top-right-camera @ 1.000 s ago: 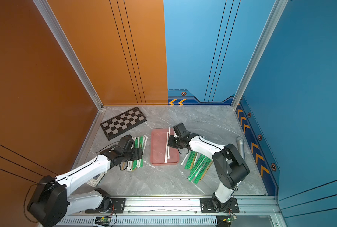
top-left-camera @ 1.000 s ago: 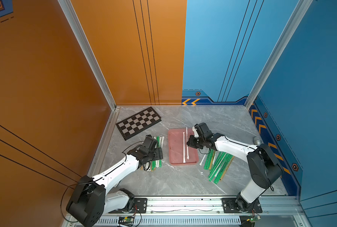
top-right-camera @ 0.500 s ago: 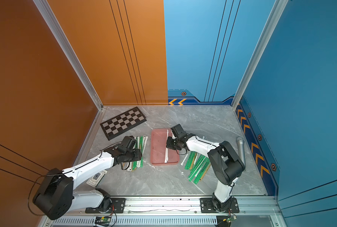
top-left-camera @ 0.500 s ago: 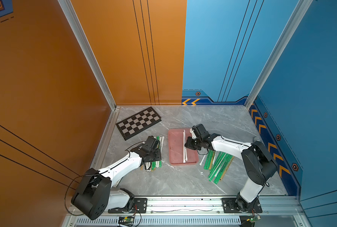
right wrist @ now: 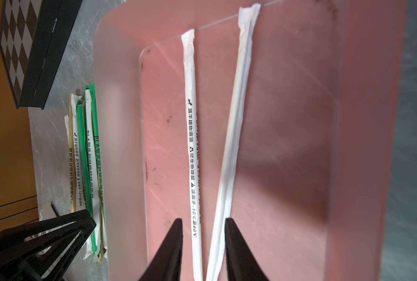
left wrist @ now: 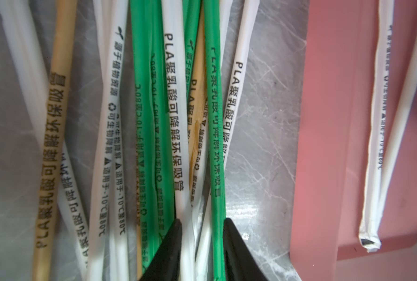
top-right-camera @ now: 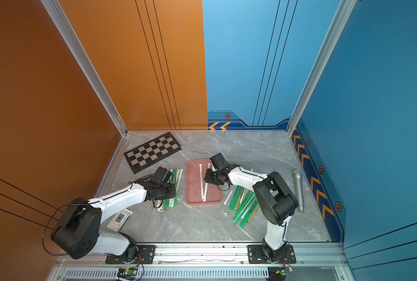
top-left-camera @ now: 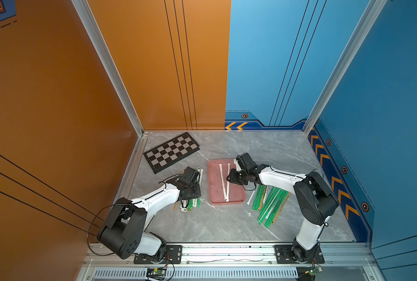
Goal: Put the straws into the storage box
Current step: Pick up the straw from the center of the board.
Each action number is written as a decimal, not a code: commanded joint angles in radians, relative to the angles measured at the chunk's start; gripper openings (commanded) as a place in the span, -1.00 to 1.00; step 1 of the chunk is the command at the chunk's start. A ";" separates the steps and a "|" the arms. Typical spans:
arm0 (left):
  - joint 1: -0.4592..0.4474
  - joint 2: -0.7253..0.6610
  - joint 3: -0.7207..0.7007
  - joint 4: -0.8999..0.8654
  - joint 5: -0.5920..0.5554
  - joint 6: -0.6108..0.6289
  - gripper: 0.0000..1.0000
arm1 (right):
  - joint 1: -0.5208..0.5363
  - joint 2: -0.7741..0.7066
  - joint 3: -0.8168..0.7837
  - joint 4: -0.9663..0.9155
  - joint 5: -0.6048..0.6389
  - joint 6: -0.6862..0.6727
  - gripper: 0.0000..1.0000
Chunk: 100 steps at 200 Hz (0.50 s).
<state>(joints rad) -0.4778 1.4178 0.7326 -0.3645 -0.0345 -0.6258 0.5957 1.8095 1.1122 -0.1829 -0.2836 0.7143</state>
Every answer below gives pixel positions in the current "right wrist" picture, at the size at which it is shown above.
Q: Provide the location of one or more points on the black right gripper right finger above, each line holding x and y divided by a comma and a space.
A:
241, 263

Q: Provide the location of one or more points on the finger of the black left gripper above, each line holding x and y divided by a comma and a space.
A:
44, 250

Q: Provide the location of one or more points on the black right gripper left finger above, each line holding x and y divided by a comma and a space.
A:
166, 264

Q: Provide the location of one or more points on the green PLA printed straw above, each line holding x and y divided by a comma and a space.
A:
96, 202

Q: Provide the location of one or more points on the white printed straw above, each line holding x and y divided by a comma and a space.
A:
80, 190
193, 153

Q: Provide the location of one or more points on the plain white straw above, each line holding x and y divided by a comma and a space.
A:
247, 18

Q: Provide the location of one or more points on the green wrapped straw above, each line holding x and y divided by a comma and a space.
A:
80, 144

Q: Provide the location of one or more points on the tan paper wrapped straw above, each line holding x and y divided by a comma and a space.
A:
68, 120

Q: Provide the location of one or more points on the black white chessboard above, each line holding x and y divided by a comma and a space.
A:
33, 38

